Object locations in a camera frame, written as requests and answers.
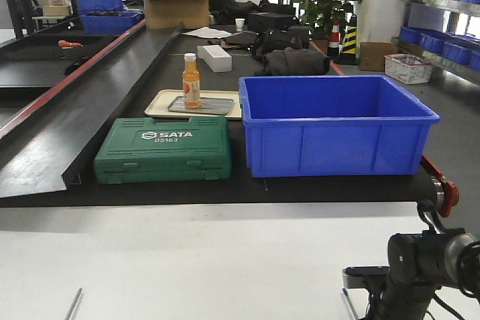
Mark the yellow black traffic cone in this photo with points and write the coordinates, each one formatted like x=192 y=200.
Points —
x=347 y=55

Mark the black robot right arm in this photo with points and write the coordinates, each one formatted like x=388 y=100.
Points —
x=418 y=266

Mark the white foam block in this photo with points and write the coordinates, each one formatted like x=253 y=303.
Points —
x=216 y=58

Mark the cardboard box on floor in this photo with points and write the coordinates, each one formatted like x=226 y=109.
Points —
x=372 y=55

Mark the blue bin far left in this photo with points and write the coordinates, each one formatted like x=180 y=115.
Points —
x=106 y=16

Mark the small grey metal tray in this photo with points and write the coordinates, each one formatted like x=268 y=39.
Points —
x=209 y=106

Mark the large cardboard box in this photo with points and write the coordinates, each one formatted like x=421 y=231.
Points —
x=171 y=13

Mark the cross screwdriver green black handle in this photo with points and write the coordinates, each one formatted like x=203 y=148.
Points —
x=73 y=307

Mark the dark grey cloth bag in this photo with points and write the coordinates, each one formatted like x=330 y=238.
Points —
x=294 y=62

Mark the beige plastic tray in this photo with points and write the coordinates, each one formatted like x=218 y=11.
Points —
x=158 y=107

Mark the white paper cup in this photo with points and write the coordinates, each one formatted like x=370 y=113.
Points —
x=239 y=24

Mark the white plastic basket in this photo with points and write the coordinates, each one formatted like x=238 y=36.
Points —
x=408 y=69

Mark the orange juice bottle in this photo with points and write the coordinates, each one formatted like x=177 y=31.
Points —
x=191 y=82

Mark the red white traffic cone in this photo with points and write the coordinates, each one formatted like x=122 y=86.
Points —
x=334 y=39

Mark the red conveyor end bracket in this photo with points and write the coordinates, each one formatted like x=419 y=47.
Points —
x=447 y=192

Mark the large blue plastic bin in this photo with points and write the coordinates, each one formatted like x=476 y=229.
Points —
x=332 y=125

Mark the green SATA tool case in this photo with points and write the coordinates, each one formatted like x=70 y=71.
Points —
x=143 y=150

